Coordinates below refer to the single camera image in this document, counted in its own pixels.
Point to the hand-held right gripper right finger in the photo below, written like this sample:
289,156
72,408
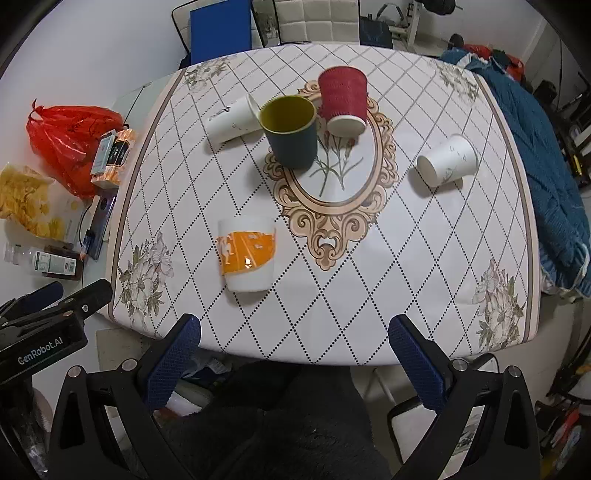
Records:
418,367

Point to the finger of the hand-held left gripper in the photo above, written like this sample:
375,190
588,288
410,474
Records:
85,295
37,295

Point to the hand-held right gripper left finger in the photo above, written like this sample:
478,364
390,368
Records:
171,367

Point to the white and orange cup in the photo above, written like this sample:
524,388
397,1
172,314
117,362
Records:
247,256

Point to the white paper cup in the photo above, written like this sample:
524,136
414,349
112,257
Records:
228,122
449,159

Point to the dark green cup yellow inside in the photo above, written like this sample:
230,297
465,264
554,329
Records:
292,138

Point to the red ribbed paper cup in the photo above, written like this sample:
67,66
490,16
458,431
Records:
342,99

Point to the dark brown labelled bottle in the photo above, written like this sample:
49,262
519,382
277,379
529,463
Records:
60,264

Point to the clear plastic bottle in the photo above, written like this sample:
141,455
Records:
18,256

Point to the grey smartphone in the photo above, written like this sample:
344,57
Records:
99,226

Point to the yellow snack bag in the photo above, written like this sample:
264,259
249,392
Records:
30,205

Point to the person's dark fleece clothing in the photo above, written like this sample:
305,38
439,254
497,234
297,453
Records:
277,420

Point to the small white blue box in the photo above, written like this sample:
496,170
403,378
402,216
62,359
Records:
103,156

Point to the orange tissue pack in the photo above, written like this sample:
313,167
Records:
121,159

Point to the floral diamond pattern tablecloth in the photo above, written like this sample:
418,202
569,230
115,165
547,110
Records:
194,194

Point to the red plastic bag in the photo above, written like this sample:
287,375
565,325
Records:
64,138

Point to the blue knitted blanket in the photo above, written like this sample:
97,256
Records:
540,170

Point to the red cloth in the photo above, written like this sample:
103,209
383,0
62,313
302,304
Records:
485,51

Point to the white padded chair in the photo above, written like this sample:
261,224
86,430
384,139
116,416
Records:
314,21

